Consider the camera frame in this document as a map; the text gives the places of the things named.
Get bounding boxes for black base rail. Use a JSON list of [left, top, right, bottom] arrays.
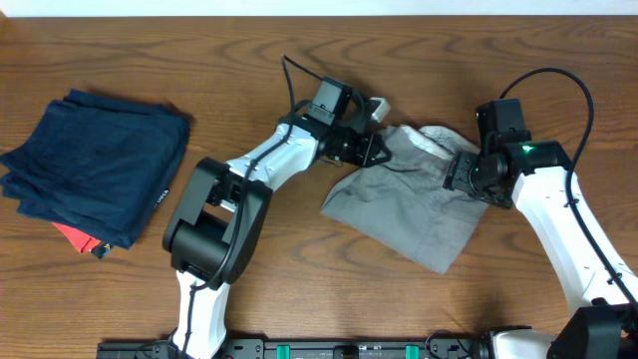
[[96, 337, 493, 359]]

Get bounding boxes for grey shorts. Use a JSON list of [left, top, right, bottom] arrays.
[[321, 125, 487, 274]]

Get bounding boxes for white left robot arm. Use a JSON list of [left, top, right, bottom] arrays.
[[162, 114, 392, 358]]

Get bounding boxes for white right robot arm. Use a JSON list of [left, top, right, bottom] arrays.
[[444, 141, 637, 358]]

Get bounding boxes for folded red garment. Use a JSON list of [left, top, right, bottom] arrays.
[[53, 222, 101, 254]]

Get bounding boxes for black patterned garment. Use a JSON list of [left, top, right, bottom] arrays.
[[91, 242, 113, 259]]

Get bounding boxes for folded navy blue garment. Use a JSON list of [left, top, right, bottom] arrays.
[[1, 90, 190, 249]]

